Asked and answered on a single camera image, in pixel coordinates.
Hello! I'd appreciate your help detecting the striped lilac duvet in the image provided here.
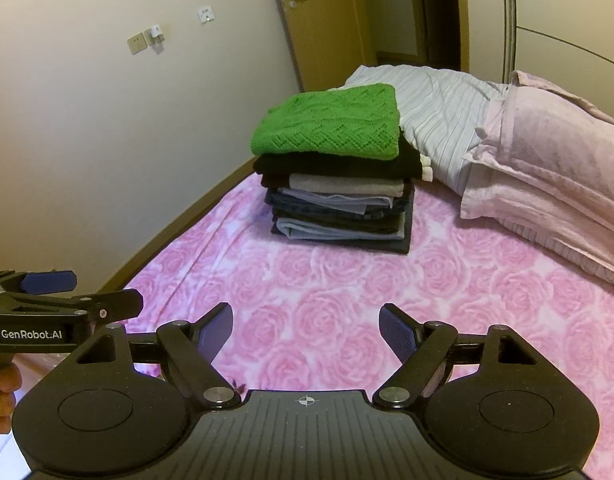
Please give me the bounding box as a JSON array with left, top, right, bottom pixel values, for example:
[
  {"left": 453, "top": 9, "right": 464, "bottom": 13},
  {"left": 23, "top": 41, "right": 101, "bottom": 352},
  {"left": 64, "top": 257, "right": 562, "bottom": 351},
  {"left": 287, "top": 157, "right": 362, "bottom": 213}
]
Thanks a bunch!
[{"left": 344, "top": 64, "right": 510, "bottom": 196}]

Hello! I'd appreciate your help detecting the cream wardrobe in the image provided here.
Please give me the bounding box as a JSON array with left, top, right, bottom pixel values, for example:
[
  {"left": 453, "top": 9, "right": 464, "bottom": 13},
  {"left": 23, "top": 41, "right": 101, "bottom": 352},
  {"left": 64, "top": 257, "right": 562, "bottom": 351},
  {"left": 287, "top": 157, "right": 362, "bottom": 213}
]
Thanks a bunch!
[{"left": 462, "top": 0, "right": 614, "bottom": 126}]

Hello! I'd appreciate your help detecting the pink folded quilt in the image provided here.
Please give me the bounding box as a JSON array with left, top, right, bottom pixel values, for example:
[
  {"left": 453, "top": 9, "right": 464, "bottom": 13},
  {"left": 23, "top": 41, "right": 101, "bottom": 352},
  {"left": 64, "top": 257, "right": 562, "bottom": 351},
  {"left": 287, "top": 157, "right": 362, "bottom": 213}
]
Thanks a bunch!
[{"left": 459, "top": 70, "right": 614, "bottom": 292}]

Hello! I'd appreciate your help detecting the green knit sweater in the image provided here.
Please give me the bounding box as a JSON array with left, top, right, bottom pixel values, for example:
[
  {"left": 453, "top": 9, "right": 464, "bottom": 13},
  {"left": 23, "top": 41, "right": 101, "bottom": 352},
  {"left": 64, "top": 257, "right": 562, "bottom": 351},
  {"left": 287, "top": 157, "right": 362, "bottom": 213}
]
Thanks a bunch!
[{"left": 251, "top": 82, "right": 402, "bottom": 160}]

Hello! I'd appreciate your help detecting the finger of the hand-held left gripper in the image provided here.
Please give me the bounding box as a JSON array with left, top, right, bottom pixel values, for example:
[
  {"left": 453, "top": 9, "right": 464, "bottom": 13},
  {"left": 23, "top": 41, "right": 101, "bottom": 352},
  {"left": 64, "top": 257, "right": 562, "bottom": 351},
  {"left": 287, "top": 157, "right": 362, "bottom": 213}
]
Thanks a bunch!
[
  {"left": 0, "top": 270, "right": 78, "bottom": 297},
  {"left": 7, "top": 288, "right": 144, "bottom": 323}
]

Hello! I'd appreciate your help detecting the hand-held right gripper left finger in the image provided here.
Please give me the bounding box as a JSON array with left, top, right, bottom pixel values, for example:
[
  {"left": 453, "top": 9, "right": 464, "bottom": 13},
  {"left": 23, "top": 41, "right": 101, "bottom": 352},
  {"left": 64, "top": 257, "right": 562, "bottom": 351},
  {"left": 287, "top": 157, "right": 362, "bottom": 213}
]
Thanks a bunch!
[{"left": 64, "top": 303, "right": 242, "bottom": 409}]

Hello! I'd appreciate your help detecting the stack of folded clothes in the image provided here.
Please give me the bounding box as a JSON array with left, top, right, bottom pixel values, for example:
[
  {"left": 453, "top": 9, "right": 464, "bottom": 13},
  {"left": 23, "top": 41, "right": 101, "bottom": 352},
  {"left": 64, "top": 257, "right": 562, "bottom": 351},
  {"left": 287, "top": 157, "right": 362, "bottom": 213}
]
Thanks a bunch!
[{"left": 254, "top": 142, "right": 434, "bottom": 256}]

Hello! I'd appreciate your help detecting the wooden door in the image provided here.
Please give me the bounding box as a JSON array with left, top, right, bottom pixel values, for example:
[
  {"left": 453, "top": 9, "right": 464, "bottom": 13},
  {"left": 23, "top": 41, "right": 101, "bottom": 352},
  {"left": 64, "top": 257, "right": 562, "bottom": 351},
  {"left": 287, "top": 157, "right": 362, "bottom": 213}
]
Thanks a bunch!
[{"left": 267, "top": 0, "right": 378, "bottom": 92}]

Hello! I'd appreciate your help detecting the pink rose blanket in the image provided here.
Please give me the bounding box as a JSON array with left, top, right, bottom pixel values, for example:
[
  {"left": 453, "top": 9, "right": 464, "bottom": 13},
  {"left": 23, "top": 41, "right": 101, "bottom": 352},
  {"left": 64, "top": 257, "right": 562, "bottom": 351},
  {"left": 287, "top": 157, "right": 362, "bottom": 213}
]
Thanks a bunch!
[{"left": 109, "top": 165, "right": 614, "bottom": 480}]

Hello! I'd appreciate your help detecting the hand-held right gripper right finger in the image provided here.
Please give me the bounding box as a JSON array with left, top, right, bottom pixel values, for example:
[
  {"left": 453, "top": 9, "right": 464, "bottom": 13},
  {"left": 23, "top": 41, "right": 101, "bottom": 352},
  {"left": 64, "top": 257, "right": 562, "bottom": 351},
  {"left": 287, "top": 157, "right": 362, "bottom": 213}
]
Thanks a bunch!
[{"left": 373, "top": 303, "right": 545, "bottom": 409}]

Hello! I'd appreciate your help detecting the person's left hand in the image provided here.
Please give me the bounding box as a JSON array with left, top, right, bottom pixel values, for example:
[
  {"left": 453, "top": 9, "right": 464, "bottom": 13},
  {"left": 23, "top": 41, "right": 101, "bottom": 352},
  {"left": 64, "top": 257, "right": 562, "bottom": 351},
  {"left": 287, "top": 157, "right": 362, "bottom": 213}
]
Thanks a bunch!
[{"left": 0, "top": 365, "right": 22, "bottom": 433}]

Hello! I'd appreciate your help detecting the dark wooden door frame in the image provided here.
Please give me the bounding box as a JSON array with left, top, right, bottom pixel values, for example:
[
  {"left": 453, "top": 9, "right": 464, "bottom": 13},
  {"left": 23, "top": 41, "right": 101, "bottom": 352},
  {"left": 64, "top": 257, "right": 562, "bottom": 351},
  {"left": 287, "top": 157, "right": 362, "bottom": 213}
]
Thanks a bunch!
[{"left": 417, "top": 0, "right": 470, "bottom": 73}]

